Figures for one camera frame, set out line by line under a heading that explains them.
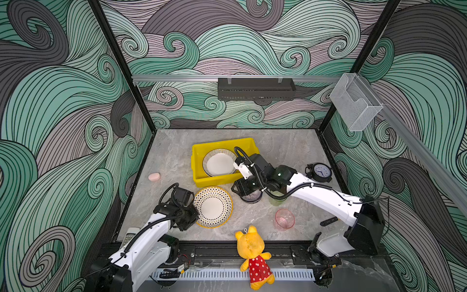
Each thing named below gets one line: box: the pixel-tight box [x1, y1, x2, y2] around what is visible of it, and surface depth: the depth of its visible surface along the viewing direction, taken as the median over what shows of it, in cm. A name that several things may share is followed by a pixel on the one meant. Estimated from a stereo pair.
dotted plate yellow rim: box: [193, 186, 234, 230], surface depth 88 cm
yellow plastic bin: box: [190, 137, 260, 188], surface depth 102 cm
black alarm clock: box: [305, 162, 333, 183], surface depth 99 cm
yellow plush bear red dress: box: [234, 225, 275, 291], surface depth 70 cm
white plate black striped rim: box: [202, 148, 238, 178], surface depth 101 cm
